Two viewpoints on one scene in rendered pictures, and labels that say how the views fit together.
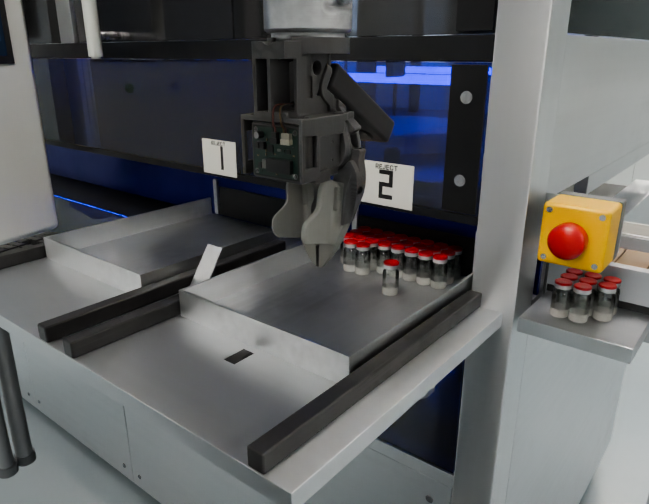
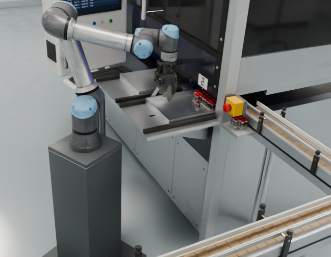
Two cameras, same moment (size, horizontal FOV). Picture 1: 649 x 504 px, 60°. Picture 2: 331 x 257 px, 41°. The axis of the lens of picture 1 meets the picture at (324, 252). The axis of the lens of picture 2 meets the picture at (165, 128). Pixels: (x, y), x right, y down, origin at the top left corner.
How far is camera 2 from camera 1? 161 cm
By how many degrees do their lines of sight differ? 22
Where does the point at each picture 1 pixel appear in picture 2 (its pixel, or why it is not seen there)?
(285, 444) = (149, 130)
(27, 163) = not seen: hidden behind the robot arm
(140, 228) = (146, 73)
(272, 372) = (156, 120)
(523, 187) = (224, 92)
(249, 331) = (155, 110)
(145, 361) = (133, 111)
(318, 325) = (173, 113)
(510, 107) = (223, 73)
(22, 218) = (115, 58)
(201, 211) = not seen: hidden behind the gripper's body
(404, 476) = (199, 161)
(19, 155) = not seen: hidden behind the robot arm
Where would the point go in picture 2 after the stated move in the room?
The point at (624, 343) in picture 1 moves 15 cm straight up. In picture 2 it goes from (237, 134) to (242, 106)
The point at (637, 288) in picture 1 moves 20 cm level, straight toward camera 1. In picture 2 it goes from (253, 123) to (222, 134)
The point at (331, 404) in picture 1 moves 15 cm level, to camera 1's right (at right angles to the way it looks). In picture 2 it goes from (160, 127) to (191, 135)
